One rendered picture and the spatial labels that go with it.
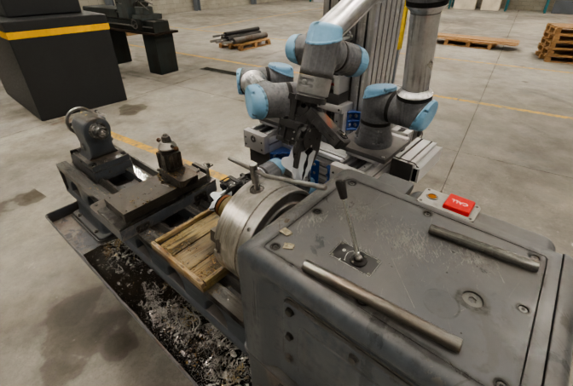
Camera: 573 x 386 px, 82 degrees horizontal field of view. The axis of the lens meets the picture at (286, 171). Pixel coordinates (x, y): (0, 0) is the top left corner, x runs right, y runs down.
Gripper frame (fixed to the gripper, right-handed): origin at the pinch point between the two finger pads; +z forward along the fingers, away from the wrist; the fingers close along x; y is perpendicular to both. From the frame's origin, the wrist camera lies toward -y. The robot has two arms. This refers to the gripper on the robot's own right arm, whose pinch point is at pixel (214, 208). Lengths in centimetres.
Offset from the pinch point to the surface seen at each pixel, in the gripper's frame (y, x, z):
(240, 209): -19.9, 12.9, 5.7
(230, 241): -21.5, 6.3, 11.2
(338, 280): -55, 20, 14
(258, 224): -27.4, 12.1, 6.3
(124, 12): 602, 2, -277
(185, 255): 8.0, -19.5, 9.3
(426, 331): -71, 19, 13
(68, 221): 113, -54, 20
